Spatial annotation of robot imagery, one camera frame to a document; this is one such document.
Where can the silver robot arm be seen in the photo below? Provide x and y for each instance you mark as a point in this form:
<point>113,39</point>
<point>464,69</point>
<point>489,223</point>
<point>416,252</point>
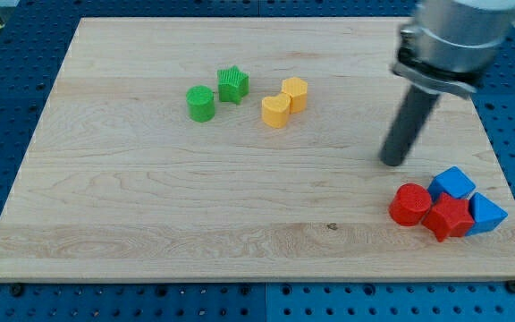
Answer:
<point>447,45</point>

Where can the yellow heart block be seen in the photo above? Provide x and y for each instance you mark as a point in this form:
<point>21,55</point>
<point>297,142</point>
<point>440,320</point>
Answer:
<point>275,110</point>

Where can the green star block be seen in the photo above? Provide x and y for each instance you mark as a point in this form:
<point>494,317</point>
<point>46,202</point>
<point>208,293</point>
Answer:
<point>233,85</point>

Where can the yellow pentagon block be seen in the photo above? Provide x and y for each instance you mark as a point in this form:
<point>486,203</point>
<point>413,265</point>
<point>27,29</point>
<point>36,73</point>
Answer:
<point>297,89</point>

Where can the green cylinder block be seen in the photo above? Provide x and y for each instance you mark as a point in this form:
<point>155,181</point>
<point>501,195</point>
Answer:
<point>200,101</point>

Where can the wooden board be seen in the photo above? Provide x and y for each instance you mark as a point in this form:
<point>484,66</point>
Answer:
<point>119,185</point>

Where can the red cylinder block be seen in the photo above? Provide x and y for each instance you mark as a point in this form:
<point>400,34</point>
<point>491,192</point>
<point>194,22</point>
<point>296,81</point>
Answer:
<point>410,204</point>

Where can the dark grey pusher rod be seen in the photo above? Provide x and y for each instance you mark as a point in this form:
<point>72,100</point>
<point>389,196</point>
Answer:
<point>411,116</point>

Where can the blue cube block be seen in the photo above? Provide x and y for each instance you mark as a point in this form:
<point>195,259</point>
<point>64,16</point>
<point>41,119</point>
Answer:
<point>452,182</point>

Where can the red star block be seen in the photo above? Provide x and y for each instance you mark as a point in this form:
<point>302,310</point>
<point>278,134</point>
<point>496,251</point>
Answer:
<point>448,217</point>

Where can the blue triangle block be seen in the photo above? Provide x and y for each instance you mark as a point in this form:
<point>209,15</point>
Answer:
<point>486,214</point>

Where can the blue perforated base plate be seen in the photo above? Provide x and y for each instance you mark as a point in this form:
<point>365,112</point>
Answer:
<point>33,43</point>

